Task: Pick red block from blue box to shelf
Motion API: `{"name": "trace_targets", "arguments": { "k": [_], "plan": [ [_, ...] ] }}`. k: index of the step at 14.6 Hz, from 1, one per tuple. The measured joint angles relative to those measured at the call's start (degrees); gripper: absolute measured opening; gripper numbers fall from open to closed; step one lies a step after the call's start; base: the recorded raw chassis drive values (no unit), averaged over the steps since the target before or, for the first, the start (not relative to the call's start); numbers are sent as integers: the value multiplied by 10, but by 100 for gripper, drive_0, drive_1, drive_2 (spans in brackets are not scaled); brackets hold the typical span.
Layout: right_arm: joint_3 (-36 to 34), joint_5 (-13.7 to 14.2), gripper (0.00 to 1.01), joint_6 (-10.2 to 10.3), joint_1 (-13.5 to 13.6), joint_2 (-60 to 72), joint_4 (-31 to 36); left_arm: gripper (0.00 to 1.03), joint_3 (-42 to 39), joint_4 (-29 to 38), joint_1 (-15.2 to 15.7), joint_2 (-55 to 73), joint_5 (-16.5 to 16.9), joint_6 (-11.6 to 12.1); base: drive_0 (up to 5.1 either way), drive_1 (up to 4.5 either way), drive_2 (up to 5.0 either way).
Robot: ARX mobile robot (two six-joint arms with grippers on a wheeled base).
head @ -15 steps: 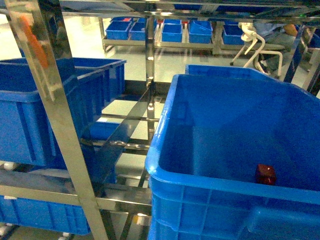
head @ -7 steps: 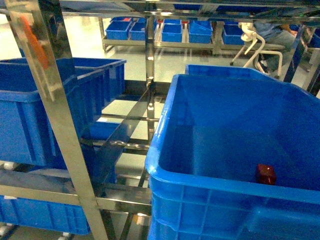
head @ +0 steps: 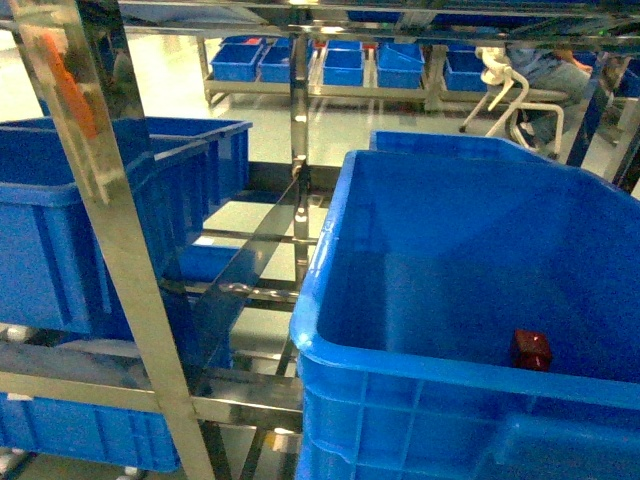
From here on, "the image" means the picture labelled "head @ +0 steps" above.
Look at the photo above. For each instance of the red toy block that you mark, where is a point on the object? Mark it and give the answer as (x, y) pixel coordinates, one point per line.
(530, 350)

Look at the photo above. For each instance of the blue crate on middle shelf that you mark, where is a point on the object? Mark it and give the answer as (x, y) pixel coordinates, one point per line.
(53, 275)

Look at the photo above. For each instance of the seated person in blue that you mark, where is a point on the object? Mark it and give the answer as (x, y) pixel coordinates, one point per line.
(553, 70)

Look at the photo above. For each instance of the stainless steel shelf rack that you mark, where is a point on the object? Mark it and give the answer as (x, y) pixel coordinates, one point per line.
(56, 37)

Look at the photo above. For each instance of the large blue crate right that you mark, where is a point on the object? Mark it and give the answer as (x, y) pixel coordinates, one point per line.
(423, 271)

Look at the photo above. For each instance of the white chair frame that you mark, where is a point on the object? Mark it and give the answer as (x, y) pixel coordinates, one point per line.
(505, 85)

